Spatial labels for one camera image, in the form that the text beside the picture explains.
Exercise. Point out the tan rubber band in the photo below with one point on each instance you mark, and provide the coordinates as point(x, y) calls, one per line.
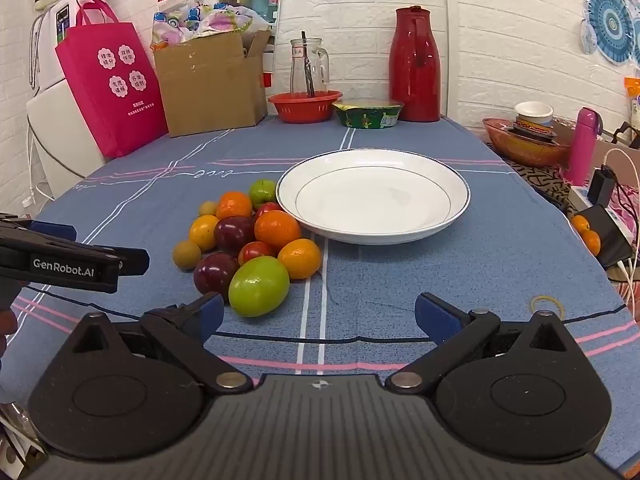
point(547, 297)

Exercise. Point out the brown round fruit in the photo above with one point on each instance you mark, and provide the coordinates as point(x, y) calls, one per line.
point(186, 254)

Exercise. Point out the white blue-rimmed plate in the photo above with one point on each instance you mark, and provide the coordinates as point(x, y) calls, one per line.
point(375, 200)

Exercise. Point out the white paper cup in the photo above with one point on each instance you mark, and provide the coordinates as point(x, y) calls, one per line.
point(534, 110)

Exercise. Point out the open pale cardboard box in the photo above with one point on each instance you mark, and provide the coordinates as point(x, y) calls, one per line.
point(620, 160)

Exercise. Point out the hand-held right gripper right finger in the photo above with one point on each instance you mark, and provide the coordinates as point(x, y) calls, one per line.
point(431, 315)

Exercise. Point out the photo wall calendar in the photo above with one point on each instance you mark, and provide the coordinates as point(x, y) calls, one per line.
point(260, 0)

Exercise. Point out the amber glass bowl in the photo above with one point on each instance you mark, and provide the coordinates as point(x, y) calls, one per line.
point(530, 152)

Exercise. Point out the patterned stacked bowl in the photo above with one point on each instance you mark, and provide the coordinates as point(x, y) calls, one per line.
point(535, 130)

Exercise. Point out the orange tangerine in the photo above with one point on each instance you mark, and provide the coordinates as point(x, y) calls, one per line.
point(276, 228)
point(299, 258)
point(591, 243)
point(234, 205)
point(580, 223)

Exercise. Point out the red yellow plum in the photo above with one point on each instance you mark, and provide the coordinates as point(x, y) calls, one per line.
point(254, 251)
point(267, 208)

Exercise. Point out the pink patterned cloth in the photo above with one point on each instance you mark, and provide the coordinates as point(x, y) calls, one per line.
point(627, 210)

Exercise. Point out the pink thermos bottle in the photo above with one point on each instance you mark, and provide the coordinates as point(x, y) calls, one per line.
point(582, 145)

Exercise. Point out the brown cardboard box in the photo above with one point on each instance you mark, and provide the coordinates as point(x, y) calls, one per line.
point(210, 90)

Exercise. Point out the floral cloth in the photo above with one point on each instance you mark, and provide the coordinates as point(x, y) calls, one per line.
point(215, 22)

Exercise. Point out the small green apple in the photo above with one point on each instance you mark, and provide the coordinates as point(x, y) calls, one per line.
point(262, 192)

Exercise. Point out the white appliance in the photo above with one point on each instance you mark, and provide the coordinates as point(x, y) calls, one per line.
point(55, 125)

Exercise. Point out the pink tote bag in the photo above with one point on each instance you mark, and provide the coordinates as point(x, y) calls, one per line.
point(115, 90)

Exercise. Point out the person's left hand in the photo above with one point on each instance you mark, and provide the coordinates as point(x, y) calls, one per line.
point(6, 327)

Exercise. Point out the red thermos jug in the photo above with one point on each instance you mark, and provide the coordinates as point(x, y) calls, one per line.
point(415, 70)

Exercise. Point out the large blue paper fan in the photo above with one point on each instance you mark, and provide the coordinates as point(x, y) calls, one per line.
point(607, 20)

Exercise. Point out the large green mango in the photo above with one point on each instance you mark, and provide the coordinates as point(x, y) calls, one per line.
point(258, 286)

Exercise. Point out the white wall conduit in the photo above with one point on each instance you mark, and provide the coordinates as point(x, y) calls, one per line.
point(446, 35)

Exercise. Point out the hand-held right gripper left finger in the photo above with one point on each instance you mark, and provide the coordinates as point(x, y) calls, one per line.
point(212, 311)

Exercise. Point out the dark metal utensil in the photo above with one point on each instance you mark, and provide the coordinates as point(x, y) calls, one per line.
point(306, 60)

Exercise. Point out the glass pitcher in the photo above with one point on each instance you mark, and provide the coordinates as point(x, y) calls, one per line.
point(299, 67)

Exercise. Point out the red plastic basket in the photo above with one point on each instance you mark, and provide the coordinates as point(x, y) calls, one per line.
point(305, 107)

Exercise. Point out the black charger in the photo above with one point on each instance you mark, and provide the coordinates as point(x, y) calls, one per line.
point(600, 187)

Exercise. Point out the blue plaid tablecloth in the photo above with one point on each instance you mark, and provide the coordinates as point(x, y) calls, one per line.
point(150, 185)

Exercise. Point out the yellow orange citrus fruit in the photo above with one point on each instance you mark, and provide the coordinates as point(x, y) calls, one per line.
point(202, 232)

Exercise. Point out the dark red plum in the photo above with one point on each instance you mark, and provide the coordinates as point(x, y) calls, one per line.
point(234, 232)
point(215, 272)

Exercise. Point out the brown black patterned cloth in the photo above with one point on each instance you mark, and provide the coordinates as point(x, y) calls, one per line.
point(540, 180)

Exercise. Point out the green instant noodle bowl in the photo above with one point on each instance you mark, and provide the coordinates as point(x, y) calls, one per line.
point(367, 116)

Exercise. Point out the small blue paper fan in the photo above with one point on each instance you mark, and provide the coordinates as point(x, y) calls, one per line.
point(636, 25)

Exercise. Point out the orange white snack packet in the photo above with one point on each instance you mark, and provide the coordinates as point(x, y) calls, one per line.
point(634, 105)

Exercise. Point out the small yellow round fruit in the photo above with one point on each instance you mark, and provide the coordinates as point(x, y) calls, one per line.
point(207, 208)

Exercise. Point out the black flat box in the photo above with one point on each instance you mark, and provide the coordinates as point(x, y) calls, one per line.
point(607, 235)

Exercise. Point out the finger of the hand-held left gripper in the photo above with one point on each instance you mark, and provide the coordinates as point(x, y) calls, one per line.
point(55, 231)
point(136, 261)

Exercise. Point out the white power strip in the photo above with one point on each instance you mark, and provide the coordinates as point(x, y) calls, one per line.
point(580, 197)

